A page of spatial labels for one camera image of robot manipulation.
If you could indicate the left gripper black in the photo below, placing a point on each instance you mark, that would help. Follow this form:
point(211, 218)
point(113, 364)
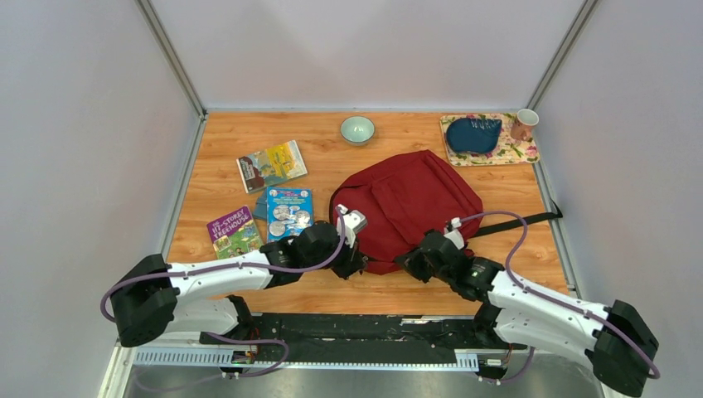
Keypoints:
point(353, 262)

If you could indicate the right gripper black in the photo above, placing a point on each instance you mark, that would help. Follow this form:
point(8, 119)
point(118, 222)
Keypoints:
point(410, 263)

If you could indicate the blue comic paperback book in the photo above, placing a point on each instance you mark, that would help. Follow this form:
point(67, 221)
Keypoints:
point(289, 211)

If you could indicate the dark red student backpack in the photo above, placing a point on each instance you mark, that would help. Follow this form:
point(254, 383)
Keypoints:
point(404, 196)

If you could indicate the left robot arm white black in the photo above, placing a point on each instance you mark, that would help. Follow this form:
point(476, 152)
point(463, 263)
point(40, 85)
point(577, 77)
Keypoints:
point(156, 297)

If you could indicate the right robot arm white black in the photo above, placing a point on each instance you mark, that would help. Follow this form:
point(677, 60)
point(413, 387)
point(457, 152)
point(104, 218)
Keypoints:
point(613, 341)

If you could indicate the small blue wallet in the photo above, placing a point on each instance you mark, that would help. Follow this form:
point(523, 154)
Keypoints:
point(261, 208)

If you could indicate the purple treehouse book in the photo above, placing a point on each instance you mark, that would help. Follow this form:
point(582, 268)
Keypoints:
point(234, 234)

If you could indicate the yellow teal cover book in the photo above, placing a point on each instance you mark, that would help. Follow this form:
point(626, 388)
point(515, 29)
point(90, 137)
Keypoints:
point(271, 166)

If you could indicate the pale green ceramic bowl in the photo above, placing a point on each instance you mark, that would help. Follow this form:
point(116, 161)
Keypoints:
point(357, 130)

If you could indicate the dark blue leaf plate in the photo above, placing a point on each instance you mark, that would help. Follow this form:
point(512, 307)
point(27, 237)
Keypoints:
point(473, 135)

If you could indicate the floral rectangular tray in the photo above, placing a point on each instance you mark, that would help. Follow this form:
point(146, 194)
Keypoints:
point(508, 150)

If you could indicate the pink floral mug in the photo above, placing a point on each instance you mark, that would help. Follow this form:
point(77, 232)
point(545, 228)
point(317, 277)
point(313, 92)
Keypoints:
point(525, 121)

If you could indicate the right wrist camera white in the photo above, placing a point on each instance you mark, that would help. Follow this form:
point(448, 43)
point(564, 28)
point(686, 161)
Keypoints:
point(452, 233)

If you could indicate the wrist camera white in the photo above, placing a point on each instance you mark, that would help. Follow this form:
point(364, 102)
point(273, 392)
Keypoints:
point(349, 224)
point(452, 233)

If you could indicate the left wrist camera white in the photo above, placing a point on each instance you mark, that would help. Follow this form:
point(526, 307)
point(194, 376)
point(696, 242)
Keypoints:
point(349, 224)

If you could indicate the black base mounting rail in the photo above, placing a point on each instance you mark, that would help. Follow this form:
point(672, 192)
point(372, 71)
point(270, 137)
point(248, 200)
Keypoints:
point(365, 339)

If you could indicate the aluminium frame rail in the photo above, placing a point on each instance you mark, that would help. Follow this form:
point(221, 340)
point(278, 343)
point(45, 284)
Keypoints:
point(181, 365)

